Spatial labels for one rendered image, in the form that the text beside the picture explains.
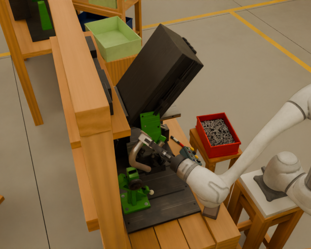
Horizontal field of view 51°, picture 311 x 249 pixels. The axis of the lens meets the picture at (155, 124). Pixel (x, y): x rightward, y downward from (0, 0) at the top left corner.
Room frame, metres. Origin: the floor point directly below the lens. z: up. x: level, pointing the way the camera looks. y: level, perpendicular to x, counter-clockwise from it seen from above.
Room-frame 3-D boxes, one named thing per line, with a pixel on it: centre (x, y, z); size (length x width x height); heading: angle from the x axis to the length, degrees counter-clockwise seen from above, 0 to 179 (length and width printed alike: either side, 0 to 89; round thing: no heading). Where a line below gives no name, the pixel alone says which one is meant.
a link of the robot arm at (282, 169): (1.15, -0.72, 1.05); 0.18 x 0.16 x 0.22; 33
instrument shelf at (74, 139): (1.35, 0.37, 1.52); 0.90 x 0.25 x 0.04; 19
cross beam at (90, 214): (1.31, 0.47, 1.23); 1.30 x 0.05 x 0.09; 19
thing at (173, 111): (1.54, 0.05, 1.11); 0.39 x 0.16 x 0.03; 109
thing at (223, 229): (1.52, -0.15, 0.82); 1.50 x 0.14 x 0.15; 19
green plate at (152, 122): (1.38, 0.04, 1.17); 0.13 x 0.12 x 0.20; 19
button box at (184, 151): (1.35, -0.22, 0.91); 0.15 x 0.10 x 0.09; 19
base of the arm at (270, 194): (1.18, -0.70, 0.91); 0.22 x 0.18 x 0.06; 17
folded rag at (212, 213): (0.98, -0.31, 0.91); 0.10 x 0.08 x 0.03; 159
